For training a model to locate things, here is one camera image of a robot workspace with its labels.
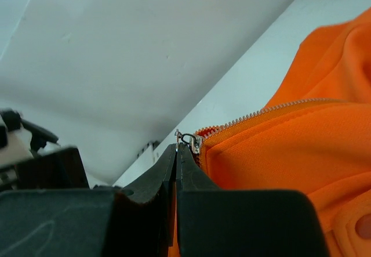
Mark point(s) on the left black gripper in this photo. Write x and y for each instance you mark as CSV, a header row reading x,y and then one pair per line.
x,y
31,157

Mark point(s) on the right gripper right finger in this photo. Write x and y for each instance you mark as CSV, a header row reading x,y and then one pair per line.
x,y
194,199

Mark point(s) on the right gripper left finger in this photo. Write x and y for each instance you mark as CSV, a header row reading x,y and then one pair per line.
x,y
150,210

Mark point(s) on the orange zip jacket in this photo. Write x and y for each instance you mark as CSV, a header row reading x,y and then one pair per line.
x,y
312,136

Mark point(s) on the silver zipper pull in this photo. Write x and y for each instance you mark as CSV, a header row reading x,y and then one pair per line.
x,y
193,141

